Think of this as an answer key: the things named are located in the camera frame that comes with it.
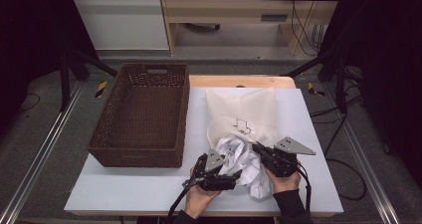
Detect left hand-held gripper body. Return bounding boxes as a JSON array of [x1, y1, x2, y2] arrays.
[[181, 147, 239, 192]]

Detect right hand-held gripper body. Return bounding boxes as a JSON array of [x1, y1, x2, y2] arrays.
[[263, 135, 317, 179]]

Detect white garment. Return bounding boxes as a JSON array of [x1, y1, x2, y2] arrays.
[[215, 133, 276, 200]]

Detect cream drawstring bag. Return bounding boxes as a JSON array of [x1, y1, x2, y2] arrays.
[[204, 87, 281, 151]]

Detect brown woven basket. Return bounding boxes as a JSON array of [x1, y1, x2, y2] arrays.
[[86, 62, 190, 169]]

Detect person's right hand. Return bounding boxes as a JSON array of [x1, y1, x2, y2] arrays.
[[264, 163, 303, 194]]

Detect person's left hand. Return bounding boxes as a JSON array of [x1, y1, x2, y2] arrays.
[[183, 165, 223, 220]]

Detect yellow black tape marker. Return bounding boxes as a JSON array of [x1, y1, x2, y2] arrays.
[[94, 80, 109, 100], [306, 81, 326, 98]]

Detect white table board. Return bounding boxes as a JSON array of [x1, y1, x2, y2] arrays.
[[64, 87, 344, 216]]

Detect black metal stand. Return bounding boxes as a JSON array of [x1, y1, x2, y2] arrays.
[[281, 46, 350, 114], [59, 47, 119, 112]]

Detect black curtain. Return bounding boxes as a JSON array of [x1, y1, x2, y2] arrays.
[[319, 0, 422, 188], [0, 0, 101, 132]]

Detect light wooden desk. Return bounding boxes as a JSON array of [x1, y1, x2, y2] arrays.
[[158, 0, 345, 57]]

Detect white cabinet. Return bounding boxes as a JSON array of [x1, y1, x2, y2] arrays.
[[67, 0, 170, 51]]

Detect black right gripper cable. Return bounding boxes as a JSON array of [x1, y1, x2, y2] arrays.
[[296, 163, 314, 213]]

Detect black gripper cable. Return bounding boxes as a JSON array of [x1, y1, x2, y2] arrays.
[[166, 178, 201, 224], [296, 163, 314, 213]]

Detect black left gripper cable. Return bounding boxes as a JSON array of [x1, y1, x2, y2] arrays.
[[166, 178, 201, 224]]

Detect aluminium floor rail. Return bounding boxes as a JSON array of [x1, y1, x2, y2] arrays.
[[0, 80, 85, 224], [321, 83, 402, 224]]

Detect black hanging cables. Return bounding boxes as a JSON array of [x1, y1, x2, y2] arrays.
[[289, 0, 325, 57]]

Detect thin black floor cable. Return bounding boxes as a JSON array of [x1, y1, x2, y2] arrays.
[[18, 93, 42, 113]]

